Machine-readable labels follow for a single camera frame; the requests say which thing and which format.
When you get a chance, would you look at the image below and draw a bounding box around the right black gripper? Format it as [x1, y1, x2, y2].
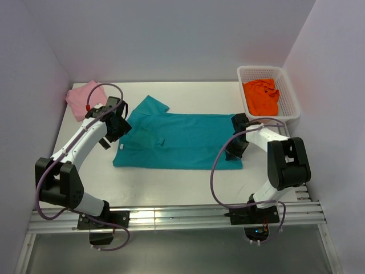
[225, 133, 250, 161]

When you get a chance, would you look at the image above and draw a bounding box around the teal t-shirt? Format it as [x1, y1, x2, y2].
[113, 96, 243, 170]

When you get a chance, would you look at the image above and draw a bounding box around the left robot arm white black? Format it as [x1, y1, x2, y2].
[35, 96, 132, 228]

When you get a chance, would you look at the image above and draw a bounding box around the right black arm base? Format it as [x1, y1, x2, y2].
[224, 205, 280, 225]

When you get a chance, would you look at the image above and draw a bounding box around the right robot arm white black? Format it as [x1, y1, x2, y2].
[225, 113, 311, 223]

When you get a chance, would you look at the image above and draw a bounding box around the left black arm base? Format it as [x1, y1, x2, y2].
[77, 210, 130, 230]

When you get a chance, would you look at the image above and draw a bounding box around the orange t-shirt in basket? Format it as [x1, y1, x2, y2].
[242, 78, 280, 116]

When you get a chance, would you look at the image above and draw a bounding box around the white plastic basket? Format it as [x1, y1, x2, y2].
[237, 66, 301, 122]

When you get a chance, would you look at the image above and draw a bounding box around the folded pink t-shirt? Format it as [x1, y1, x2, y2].
[66, 80, 107, 122]

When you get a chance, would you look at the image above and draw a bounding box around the aluminium mounting rail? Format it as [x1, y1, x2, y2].
[26, 202, 326, 234]

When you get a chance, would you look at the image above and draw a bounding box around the black box under rail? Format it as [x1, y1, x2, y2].
[89, 232, 113, 246]

